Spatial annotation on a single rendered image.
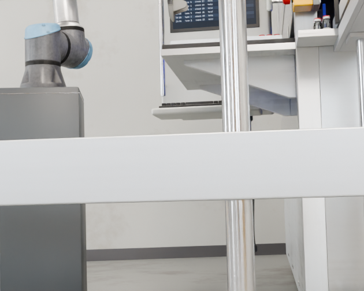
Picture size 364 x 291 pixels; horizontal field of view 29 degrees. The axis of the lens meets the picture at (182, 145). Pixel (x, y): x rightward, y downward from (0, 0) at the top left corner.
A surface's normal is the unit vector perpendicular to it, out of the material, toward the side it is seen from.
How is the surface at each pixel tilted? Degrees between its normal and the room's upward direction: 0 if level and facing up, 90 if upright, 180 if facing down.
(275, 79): 90
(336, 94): 90
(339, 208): 90
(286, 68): 90
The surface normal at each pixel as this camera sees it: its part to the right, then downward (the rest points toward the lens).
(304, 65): -0.12, -0.07
